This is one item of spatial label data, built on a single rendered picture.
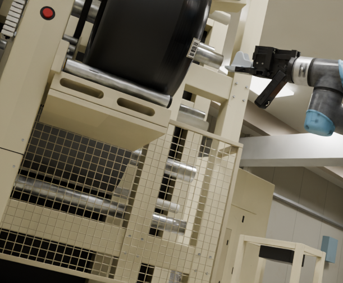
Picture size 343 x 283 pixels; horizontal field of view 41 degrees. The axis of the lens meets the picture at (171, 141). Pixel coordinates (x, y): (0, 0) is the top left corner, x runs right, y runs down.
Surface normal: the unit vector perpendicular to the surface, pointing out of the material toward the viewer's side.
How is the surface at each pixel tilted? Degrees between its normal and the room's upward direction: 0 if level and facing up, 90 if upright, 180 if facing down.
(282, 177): 90
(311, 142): 90
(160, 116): 90
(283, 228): 90
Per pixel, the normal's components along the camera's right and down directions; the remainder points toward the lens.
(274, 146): -0.72, -0.34
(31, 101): 0.33, -0.16
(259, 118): 0.65, -0.04
